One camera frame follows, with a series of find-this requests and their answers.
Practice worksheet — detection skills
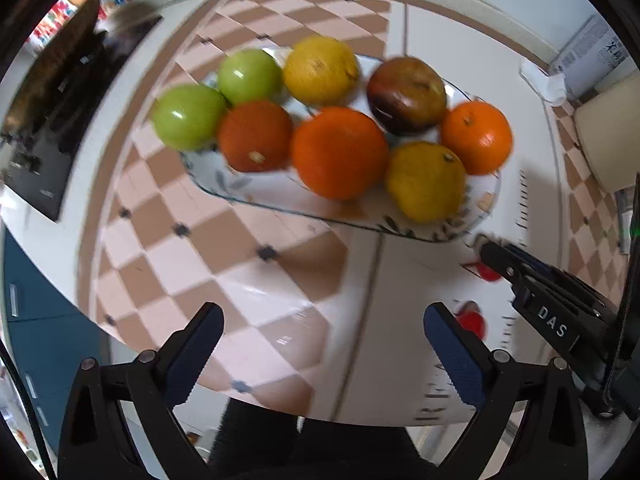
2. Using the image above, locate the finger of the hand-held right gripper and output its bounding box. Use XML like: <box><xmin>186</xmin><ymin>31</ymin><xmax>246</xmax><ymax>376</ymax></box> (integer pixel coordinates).
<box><xmin>475</xmin><ymin>236</ymin><xmax>538</xmax><ymax>293</ymax></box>
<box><xmin>505</xmin><ymin>245</ymin><xmax>606</xmax><ymax>318</ymax></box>

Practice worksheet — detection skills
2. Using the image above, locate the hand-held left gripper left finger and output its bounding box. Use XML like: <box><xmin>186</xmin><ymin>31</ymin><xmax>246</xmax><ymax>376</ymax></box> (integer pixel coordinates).
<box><xmin>59</xmin><ymin>302</ymin><xmax>224</xmax><ymax>480</ymax></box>

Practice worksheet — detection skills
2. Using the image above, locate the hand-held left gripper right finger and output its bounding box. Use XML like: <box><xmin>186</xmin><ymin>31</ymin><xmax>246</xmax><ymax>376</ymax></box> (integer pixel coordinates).
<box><xmin>423</xmin><ymin>302</ymin><xmax>588</xmax><ymax>480</ymax></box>

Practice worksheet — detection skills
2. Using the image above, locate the yellow lemon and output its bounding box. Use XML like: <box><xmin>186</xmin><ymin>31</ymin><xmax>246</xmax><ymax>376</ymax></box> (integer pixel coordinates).
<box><xmin>385</xmin><ymin>142</ymin><xmax>468</xmax><ymax>224</ymax></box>
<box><xmin>283</xmin><ymin>35</ymin><xmax>361</xmax><ymax>107</ymax></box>

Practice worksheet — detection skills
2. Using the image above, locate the bright orange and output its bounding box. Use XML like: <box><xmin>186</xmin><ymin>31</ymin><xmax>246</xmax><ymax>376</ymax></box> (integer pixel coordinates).
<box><xmin>440</xmin><ymin>101</ymin><xmax>514</xmax><ymax>177</ymax></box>
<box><xmin>291</xmin><ymin>106</ymin><xmax>391</xmax><ymax>202</ymax></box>

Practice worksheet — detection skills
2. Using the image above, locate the leaf-patterned oblong plate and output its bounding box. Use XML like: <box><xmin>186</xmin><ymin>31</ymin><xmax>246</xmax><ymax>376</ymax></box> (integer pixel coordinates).
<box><xmin>180</xmin><ymin>47</ymin><xmax>502</xmax><ymax>242</ymax></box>

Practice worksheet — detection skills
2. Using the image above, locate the dark red-brown apple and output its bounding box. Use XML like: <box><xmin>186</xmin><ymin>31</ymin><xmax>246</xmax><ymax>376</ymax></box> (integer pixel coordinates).
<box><xmin>366</xmin><ymin>57</ymin><xmax>448</xmax><ymax>137</ymax></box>

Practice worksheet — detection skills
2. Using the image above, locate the dark reddish orange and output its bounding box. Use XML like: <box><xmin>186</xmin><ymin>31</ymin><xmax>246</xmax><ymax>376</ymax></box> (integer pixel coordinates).
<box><xmin>217</xmin><ymin>100</ymin><xmax>295</xmax><ymax>173</ymax></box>

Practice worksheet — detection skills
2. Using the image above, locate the green apple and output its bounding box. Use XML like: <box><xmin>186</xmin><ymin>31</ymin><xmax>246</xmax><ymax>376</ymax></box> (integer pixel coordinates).
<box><xmin>151</xmin><ymin>85</ymin><xmax>229</xmax><ymax>151</ymax></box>
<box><xmin>217</xmin><ymin>49</ymin><xmax>284</xmax><ymax>107</ymax></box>

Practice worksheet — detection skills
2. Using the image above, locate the brown checkered table mat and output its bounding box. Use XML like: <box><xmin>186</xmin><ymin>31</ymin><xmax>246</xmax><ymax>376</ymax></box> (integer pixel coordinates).
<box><xmin>75</xmin><ymin>0</ymin><xmax>640</xmax><ymax>423</ymax></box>

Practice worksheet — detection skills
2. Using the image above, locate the cream utensil holder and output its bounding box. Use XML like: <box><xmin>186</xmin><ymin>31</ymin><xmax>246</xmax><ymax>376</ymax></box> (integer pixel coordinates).
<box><xmin>572</xmin><ymin>72</ymin><xmax>640</xmax><ymax>194</ymax></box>

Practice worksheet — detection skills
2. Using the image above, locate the blue lower cabinet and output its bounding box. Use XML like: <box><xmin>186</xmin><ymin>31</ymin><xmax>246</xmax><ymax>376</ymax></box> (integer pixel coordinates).
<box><xmin>0</xmin><ymin>227</ymin><xmax>108</xmax><ymax>466</ymax></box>

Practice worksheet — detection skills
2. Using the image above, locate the crumpled white tissue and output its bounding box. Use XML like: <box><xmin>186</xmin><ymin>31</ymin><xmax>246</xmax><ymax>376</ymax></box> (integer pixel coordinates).
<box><xmin>519</xmin><ymin>60</ymin><xmax>569</xmax><ymax>107</ymax></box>

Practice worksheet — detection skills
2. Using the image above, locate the black gas stove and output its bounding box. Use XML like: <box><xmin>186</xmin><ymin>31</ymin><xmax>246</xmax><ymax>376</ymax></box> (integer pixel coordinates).
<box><xmin>0</xmin><ymin>0</ymin><xmax>164</xmax><ymax>222</ymax></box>

